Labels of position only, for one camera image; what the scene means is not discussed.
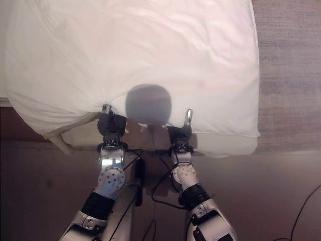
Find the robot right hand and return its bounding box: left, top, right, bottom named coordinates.
left=166, top=108, right=198, bottom=149

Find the white duvet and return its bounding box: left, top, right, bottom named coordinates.
left=4, top=0, right=261, bottom=158

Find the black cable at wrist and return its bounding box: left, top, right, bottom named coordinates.
left=151, top=149, right=188, bottom=210
left=109, top=148, right=144, bottom=241

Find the black cable on floor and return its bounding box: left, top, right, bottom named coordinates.
left=272, top=184, right=321, bottom=241

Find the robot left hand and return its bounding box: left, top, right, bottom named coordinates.
left=97, top=103, right=127, bottom=144

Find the black cable at right wrist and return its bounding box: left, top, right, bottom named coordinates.
left=151, top=149, right=188, bottom=210

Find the robot body black part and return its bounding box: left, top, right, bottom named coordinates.
left=134, top=159, right=146, bottom=207

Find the bed mattress with white sheet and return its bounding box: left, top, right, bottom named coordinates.
left=48, top=112, right=101, bottom=155

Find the black cable at left wrist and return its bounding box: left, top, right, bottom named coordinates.
left=109, top=148, right=144, bottom=241

